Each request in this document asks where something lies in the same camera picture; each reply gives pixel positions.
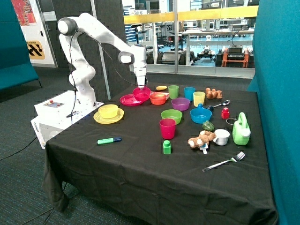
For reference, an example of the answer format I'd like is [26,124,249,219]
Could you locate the metal spoon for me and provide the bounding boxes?
[206,100,231,112]

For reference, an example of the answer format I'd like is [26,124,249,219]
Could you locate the pink plastic plate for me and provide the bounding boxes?
[120,94,143,106]

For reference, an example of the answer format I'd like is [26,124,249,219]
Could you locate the green toy pepper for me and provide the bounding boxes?
[202,120,215,132]

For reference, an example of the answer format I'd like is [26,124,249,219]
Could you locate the green highlighter pen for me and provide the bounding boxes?
[97,137,122,145]

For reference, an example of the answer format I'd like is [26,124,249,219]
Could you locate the green toy watering can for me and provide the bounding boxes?
[232,112,251,146]

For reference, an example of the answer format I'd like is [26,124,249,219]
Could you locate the red toy block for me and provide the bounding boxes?
[221,107,230,120]

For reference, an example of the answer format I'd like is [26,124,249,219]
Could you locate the pink plastic bowl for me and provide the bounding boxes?
[133,87,151,102]

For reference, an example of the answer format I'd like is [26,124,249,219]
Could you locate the orange plastic bowl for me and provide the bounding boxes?
[150,94,166,105]

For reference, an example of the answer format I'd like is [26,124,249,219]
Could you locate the red wall poster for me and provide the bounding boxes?
[11,0,37,26]

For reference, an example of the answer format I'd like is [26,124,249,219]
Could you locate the blue plastic pan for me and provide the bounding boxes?
[190,103,212,124]

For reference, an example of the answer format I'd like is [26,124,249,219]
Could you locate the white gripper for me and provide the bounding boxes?
[134,67,148,87]

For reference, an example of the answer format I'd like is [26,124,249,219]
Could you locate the yellow plastic cup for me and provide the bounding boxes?
[193,91,206,107]

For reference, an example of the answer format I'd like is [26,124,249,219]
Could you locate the yellow black station sign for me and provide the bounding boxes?
[26,40,45,60]

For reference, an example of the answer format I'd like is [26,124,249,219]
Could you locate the yellow plastic plate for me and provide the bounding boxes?
[93,108,124,124]

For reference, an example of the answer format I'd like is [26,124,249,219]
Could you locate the teal sofa left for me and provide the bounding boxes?
[0,0,39,90]

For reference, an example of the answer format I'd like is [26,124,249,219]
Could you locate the green toy block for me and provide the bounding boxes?
[163,140,172,154]

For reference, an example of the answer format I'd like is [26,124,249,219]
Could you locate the brown plush dog near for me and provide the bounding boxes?
[188,130,217,154]

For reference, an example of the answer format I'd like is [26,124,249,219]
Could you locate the metal fork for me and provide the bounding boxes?
[202,151,246,172]

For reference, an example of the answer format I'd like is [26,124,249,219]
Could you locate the green plastic cup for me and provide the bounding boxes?
[168,85,179,99]

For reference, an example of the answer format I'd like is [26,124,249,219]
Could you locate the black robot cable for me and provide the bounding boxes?
[0,31,141,161]

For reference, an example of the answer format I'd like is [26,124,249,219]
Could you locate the purple plastic bowl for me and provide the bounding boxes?
[171,97,190,111]

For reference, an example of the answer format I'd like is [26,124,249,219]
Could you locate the black tablecloth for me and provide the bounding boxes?
[42,90,279,225]

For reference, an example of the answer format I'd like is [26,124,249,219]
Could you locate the teal partition right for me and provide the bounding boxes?
[248,0,300,225]

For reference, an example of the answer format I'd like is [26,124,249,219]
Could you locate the pink square tray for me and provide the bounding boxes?
[150,91,169,100]

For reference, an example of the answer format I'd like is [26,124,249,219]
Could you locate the white ceramic cup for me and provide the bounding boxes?
[213,129,230,146]

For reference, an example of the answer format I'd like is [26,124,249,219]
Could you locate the blue plastic cup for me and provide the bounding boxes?
[184,87,195,102]

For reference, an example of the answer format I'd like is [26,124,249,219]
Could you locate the green plastic bowl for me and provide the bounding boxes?
[161,109,183,125]

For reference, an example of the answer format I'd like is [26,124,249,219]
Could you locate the pink plastic cup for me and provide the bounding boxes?
[159,118,176,140]

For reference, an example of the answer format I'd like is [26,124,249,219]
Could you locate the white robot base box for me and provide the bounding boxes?
[31,90,103,149]

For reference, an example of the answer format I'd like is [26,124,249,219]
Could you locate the brown teddy bear far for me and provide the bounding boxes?
[205,88,223,99]

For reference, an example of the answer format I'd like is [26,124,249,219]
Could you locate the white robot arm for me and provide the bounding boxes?
[58,13,147,108]

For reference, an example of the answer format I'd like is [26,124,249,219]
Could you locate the yellow plastic bowl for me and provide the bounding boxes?
[98,104,118,119]

